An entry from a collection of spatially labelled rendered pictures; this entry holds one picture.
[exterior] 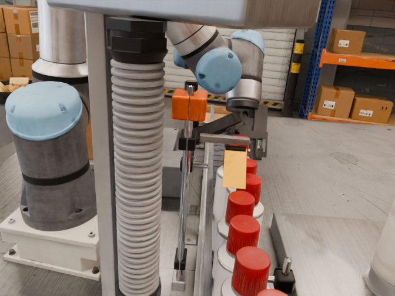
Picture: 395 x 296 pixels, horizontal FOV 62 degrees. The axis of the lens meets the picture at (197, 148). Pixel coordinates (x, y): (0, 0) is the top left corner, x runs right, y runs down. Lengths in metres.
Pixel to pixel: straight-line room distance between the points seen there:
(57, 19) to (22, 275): 0.46
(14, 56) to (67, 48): 3.46
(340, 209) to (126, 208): 0.78
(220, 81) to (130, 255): 0.37
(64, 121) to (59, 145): 0.04
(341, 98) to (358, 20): 1.15
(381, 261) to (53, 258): 0.56
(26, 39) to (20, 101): 3.43
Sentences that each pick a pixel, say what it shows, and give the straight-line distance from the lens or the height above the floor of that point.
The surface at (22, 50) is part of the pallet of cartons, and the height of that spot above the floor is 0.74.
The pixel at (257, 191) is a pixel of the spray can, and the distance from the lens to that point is 0.45.
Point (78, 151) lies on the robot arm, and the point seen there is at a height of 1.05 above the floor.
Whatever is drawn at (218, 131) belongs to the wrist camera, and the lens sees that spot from 0.67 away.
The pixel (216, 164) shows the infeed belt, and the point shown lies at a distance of 0.95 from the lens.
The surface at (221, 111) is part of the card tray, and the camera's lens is 1.57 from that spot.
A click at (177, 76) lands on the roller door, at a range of 4.90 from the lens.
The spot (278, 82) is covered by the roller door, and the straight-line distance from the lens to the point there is 4.75.
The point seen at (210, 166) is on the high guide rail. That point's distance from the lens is 0.75.
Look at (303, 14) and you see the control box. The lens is 0.22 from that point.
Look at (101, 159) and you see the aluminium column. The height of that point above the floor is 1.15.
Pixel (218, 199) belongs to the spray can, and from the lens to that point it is 0.56.
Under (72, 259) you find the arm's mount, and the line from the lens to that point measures 0.65.
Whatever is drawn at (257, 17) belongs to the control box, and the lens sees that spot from 0.17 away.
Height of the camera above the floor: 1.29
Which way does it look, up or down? 23 degrees down
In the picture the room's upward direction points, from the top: 4 degrees clockwise
